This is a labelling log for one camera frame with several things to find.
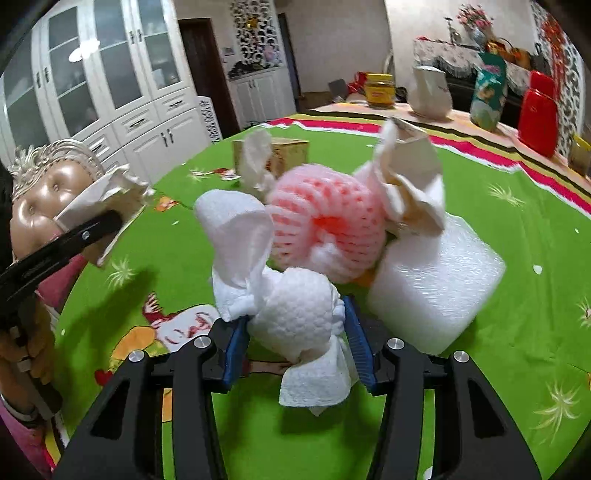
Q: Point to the pink flower bouquet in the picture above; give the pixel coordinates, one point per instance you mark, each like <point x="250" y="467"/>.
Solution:
<point x="474" y="14"/>

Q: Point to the white foam-netted fruit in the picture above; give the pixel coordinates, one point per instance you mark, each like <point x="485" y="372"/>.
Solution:
<point x="295" y="314"/>

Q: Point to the woven basket bag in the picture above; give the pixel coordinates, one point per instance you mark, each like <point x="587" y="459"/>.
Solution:
<point x="496" y="47"/>

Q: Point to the person's left hand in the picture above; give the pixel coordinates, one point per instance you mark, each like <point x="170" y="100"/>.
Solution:
<point x="42" y="346"/>

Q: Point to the orange handbag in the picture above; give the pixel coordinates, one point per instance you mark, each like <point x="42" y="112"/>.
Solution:
<point x="521" y="55"/>

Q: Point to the beige leather dining chair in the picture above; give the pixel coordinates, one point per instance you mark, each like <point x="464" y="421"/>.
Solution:
<point x="51" y="189"/>

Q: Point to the black piano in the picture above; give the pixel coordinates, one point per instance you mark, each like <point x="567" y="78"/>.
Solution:
<point x="461" y="97"/>

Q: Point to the large pink foam fruit net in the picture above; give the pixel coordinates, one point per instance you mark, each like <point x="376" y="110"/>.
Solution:
<point x="323" y="217"/>

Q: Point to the green printed tablecloth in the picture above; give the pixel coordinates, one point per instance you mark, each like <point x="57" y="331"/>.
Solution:
<point x="461" y="392"/>

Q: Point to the white perforated stand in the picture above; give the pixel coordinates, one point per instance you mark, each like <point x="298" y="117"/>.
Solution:
<point x="210" y="117"/>

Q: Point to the green snack bag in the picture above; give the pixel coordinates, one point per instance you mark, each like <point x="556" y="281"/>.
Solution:
<point x="488" y="92"/>

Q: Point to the large white lattice screen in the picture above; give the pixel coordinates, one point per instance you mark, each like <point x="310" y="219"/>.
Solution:
<point x="575" y="92"/>

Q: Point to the yellow green cardboard box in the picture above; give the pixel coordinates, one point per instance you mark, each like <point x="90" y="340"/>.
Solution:
<point x="288" y="154"/>

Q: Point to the pink picture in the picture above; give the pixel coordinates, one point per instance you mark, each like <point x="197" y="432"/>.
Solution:
<point x="272" y="54"/>

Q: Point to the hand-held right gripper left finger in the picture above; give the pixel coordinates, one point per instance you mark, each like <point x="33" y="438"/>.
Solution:
<point x="235" y="355"/>

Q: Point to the blue white vase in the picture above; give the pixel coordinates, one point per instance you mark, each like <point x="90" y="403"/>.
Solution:
<point x="479" y="36"/>

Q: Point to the grey open box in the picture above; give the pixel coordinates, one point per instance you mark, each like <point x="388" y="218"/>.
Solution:
<point x="337" y="89"/>

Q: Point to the white foam sleeve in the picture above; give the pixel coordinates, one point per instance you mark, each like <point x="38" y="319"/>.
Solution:
<point x="434" y="286"/>

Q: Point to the red knot wall hanging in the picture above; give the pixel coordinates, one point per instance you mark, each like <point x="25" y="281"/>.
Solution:
<point x="553" y="41"/>

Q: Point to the tall white glass cabinet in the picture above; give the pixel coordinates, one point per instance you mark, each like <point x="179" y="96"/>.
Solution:
<point x="106" y="83"/>

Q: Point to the white shoe cabinet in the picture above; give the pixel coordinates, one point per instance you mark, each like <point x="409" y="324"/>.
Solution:
<point x="265" y="94"/>

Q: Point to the small glass jar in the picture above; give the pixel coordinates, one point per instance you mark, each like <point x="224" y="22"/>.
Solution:
<point x="581" y="154"/>

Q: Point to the dark wooden door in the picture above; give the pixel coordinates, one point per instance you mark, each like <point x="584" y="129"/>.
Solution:
<point x="207" y="78"/>

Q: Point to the floral lace piano cover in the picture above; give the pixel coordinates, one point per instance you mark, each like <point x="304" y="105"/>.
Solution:
<point x="443" y="53"/>

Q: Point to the small white lattice panel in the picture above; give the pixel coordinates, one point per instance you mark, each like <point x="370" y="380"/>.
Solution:
<point x="256" y="41"/>

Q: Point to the yellow lidded jar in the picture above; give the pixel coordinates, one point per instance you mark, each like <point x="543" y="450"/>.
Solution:
<point x="380" y="91"/>

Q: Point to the person's left forearm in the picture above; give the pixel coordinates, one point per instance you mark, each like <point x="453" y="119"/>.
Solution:
<point x="23" y="443"/>

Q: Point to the beige paper carton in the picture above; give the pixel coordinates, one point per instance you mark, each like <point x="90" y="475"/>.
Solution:
<point x="411" y="184"/>
<point x="111" y="194"/>

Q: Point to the red gift bags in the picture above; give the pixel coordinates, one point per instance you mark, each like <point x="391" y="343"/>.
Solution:
<point x="358" y="82"/>

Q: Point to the white ceramic teapot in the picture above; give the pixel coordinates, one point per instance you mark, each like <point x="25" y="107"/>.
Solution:
<point x="430" y="94"/>

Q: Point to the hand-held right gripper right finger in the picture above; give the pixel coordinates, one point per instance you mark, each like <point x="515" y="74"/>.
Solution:
<point x="360" y="350"/>

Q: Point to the red thermos jug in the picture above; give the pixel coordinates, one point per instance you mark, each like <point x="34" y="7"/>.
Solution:
<point x="538" y="120"/>

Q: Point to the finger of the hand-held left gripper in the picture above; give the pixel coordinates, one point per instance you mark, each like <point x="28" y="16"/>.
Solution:
<point x="83" y="235"/>

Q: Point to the white tissue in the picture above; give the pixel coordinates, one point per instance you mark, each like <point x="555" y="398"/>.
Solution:
<point x="256" y="166"/>

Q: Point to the gold wall ornament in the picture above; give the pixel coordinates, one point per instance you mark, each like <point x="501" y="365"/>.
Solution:
<point x="252" y="22"/>

